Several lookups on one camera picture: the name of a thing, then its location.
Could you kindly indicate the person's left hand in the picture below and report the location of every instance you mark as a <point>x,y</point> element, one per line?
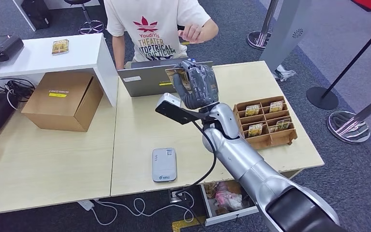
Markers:
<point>192,33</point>

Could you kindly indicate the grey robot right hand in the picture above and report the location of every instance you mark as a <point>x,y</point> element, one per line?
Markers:
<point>201,86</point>

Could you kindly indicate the tan ID card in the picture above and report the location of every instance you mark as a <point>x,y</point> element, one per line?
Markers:
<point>176,74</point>

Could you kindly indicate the grey card reader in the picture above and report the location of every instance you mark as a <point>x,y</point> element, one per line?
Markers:
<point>164,165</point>

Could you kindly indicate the wooden card organizer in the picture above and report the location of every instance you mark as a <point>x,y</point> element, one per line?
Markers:
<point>278,139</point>

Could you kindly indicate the person's right forearm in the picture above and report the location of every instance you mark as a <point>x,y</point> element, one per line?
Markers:
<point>119,51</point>

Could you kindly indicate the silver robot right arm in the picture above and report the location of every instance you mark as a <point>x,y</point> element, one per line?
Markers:
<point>252,163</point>

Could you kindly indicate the person's left forearm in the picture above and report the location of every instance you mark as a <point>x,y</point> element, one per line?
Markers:
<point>211,28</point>

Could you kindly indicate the person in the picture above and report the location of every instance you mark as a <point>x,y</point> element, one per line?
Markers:
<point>150,32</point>

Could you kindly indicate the yellow hotel key card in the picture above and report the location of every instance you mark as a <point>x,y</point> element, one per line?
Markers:
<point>283,125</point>
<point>271,129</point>
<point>276,106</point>
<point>252,110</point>
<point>256,129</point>

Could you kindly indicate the yellow card pack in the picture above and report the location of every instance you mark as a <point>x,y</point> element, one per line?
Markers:
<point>60,47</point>

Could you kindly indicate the grey laptop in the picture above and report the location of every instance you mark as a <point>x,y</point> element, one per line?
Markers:
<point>144,81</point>

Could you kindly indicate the crumpled clear plastic bag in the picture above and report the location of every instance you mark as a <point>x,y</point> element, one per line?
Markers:
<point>283,73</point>

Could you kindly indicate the grey kiosk pillar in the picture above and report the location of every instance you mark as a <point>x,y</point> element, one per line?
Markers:
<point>284,35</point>

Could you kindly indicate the black chrome stool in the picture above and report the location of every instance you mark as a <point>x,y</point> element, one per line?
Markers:
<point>89,25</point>

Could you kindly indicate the metal floor socket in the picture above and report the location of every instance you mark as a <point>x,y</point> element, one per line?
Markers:
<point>177,195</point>

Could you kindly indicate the pink plastic bag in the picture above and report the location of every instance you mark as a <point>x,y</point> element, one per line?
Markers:
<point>227,200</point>

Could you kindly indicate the white open drawer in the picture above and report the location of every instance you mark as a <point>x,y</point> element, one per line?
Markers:
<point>208,205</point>

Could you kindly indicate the white desk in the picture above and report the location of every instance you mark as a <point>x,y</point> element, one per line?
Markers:
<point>60,3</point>

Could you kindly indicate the brown cardboard box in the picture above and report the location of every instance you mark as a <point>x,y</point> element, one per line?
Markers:
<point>57,102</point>

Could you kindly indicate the white desk shelf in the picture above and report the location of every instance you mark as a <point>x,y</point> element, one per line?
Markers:
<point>38,57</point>

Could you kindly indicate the black computer tower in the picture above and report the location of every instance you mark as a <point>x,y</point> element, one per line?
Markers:
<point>36,14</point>

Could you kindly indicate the white power adapter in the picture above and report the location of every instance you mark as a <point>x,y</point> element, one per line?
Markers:
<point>85,205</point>

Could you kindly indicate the black controller device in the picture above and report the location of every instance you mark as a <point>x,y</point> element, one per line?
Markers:
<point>3,46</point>

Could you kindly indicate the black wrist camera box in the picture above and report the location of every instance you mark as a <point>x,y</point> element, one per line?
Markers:
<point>176,110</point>

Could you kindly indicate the chrome stanchion post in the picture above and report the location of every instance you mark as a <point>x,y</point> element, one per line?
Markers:
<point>259,40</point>
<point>348,128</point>

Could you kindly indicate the black stanchion post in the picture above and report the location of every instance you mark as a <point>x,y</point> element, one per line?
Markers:
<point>321,97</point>

